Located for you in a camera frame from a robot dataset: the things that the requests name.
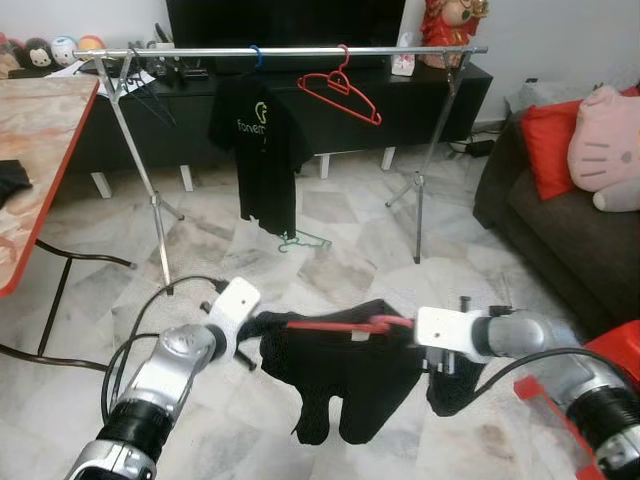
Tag black television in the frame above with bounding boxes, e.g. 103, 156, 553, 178
165, 0, 408, 48

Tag silver metal clothes rack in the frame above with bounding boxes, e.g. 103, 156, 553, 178
73, 44, 490, 289

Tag marble pattern red-edged table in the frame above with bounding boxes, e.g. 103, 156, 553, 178
0, 76, 136, 373

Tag black white round plush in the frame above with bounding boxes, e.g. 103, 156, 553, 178
24, 37, 55, 69

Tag black t-shirt green logo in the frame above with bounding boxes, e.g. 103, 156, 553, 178
207, 72, 314, 238

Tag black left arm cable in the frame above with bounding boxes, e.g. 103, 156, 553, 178
101, 275, 229, 426

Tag grey speckled covered box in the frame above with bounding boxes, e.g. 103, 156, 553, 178
505, 80, 601, 116

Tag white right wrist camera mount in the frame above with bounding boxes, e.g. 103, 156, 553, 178
414, 296, 493, 374

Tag grey Totoro plush open eyes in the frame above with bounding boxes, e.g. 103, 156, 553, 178
592, 180, 640, 213

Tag pink cat face pillow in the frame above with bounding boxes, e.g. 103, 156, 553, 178
567, 85, 640, 195

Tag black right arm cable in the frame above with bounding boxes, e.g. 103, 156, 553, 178
428, 346, 640, 403

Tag white blue round plush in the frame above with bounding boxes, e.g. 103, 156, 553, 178
50, 36, 79, 67

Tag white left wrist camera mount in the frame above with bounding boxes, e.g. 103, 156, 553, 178
205, 277, 263, 362

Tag salmon red plastic hanger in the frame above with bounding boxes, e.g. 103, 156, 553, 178
285, 314, 415, 336

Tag small black garment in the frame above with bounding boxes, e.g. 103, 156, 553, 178
0, 159, 34, 211

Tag green wire hanger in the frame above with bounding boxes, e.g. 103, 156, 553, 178
277, 231, 333, 254

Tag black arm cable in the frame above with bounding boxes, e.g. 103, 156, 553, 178
101, 275, 229, 426
428, 346, 640, 403

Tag plain black garment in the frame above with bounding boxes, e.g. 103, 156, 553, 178
238, 298, 488, 447

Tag black TV console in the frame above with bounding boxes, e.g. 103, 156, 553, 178
68, 62, 494, 199

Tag grey brown fabric sofa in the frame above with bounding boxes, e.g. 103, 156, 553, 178
472, 95, 640, 336

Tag red plastic stool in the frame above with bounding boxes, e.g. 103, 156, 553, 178
513, 319, 640, 480

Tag red laughing Buddha figurine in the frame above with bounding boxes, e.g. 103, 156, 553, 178
420, 0, 489, 70

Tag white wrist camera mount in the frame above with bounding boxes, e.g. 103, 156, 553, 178
205, 277, 263, 362
414, 296, 493, 374

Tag white tissue box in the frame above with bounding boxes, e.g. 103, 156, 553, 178
391, 32, 416, 78

